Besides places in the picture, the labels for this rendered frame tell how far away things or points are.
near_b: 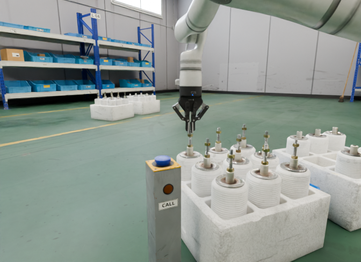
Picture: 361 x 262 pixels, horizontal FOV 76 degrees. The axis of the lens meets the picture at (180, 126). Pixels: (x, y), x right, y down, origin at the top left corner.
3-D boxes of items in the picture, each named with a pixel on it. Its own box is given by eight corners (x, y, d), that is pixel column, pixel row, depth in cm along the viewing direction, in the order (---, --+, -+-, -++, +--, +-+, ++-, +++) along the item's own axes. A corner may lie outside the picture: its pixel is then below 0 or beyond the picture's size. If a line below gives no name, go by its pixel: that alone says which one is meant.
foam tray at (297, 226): (323, 247, 72) (331, 195, 68) (218, 295, 56) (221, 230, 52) (242, 191, 107) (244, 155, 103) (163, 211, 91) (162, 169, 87)
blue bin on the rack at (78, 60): (66, 64, 504) (65, 55, 499) (82, 65, 534) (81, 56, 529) (78, 64, 474) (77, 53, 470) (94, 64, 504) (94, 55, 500)
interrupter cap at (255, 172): (268, 183, 60) (268, 181, 60) (244, 174, 66) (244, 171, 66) (283, 176, 65) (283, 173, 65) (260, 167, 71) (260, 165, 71)
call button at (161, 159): (173, 166, 56) (173, 158, 55) (157, 169, 54) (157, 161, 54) (167, 161, 59) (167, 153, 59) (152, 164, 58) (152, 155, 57)
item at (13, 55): (24, 61, 400) (22, 49, 396) (7, 60, 381) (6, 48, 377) (17, 62, 418) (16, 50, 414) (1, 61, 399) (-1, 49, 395)
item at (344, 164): (367, 202, 84) (376, 155, 81) (350, 208, 81) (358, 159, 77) (341, 190, 93) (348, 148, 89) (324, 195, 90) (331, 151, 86)
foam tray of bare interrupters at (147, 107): (159, 111, 356) (159, 100, 352) (142, 115, 325) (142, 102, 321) (141, 109, 378) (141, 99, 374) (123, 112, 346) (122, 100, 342)
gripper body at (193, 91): (179, 84, 72) (179, 113, 74) (205, 84, 74) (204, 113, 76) (177, 83, 80) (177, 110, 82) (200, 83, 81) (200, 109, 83)
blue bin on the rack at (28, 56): (21, 63, 437) (19, 51, 432) (42, 64, 467) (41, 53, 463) (32, 62, 408) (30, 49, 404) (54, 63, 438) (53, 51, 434)
